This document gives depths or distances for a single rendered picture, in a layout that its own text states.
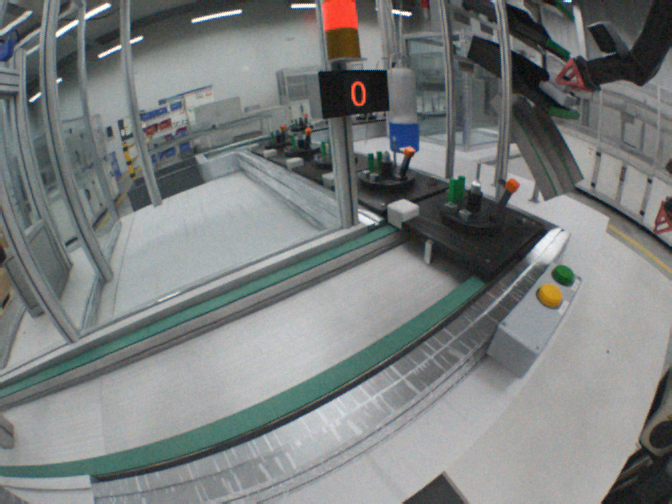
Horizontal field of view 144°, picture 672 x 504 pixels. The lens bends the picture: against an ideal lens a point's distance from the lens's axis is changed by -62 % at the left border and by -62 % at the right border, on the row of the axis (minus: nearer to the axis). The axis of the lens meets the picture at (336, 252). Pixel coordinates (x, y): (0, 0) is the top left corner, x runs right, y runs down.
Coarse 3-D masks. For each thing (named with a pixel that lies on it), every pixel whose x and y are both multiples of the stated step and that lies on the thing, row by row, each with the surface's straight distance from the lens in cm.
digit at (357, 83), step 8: (344, 80) 42; (352, 80) 43; (360, 80) 43; (368, 80) 44; (344, 88) 42; (352, 88) 43; (360, 88) 43; (368, 88) 44; (352, 96) 42; (360, 96) 43; (368, 96) 44; (352, 104) 42; (360, 104) 43; (368, 104) 44
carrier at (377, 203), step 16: (368, 160) 73; (384, 160) 69; (368, 176) 69; (384, 176) 70; (416, 176) 77; (368, 192) 66; (384, 192) 65; (400, 192) 65; (416, 192) 66; (432, 192) 67; (368, 208) 60; (384, 208) 58
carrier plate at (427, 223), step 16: (448, 192) 68; (464, 192) 69; (432, 208) 59; (416, 224) 52; (432, 224) 52; (512, 224) 58; (528, 224) 60; (432, 240) 48; (448, 240) 48; (464, 240) 49; (480, 240) 50; (496, 240) 51; (512, 240) 52; (528, 240) 55; (448, 256) 47; (464, 256) 45; (480, 256) 46; (496, 256) 47; (512, 256) 49; (480, 272) 44; (496, 272) 45
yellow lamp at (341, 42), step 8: (328, 32) 45; (336, 32) 44; (344, 32) 44; (352, 32) 44; (328, 40) 44; (336, 40) 44; (344, 40) 43; (352, 40) 44; (328, 48) 45; (336, 48) 43; (344, 48) 43; (352, 48) 44; (328, 56) 45; (336, 56) 43; (344, 56) 43; (352, 56) 43; (360, 56) 45
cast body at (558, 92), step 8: (552, 72) 72; (552, 80) 71; (568, 80) 72; (544, 88) 72; (552, 88) 71; (560, 88) 71; (568, 88) 72; (552, 96) 71; (560, 96) 70; (568, 96) 71; (568, 104) 73
